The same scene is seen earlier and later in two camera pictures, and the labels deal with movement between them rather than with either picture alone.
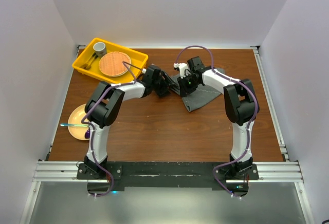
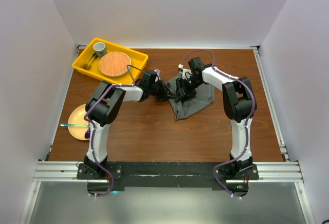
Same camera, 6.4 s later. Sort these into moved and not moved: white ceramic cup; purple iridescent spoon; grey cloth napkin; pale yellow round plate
Moved: grey cloth napkin
Not moved: purple iridescent spoon; pale yellow round plate; white ceramic cup
